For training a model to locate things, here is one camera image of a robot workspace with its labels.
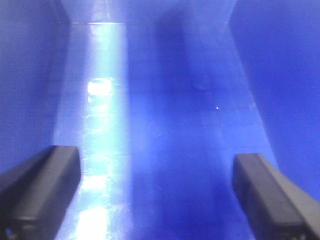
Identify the blue bin interior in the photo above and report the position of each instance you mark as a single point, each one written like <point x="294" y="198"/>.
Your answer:
<point x="159" y="96"/>

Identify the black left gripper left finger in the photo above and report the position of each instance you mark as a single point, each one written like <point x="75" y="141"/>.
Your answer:
<point x="35" y="195"/>

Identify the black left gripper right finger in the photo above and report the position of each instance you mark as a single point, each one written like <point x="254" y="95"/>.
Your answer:
<point x="275" y="207"/>

